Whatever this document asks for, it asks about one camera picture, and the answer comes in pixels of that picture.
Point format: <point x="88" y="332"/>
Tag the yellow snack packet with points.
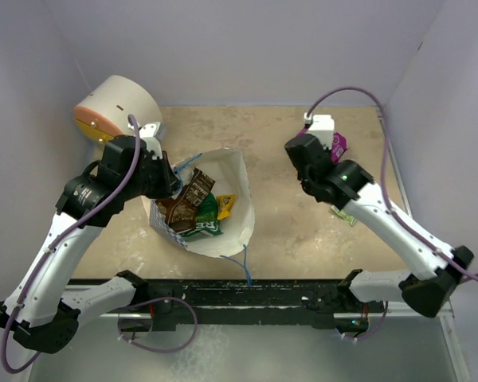
<point x="225" y="204"/>

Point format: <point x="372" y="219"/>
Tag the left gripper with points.
<point x="174" y="182"/>

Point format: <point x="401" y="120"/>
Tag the dark brown snack packet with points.
<point x="180" y="211"/>

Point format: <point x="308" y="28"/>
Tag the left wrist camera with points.
<point x="150" y="133"/>

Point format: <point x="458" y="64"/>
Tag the purple snack packet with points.
<point x="338" y="147"/>

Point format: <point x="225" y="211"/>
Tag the green snack packet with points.
<point x="343" y="215"/>

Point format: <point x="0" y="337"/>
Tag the white cylindrical container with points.
<point x="102" y="114"/>

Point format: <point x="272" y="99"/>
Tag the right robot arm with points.
<point x="429" y="279"/>

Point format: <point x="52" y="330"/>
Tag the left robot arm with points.
<point x="41" y="314"/>

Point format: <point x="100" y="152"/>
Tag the green Real chips bag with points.
<point x="206" y="222"/>

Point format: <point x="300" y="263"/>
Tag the checkered paper bag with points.
<point x="227" y="167"/>

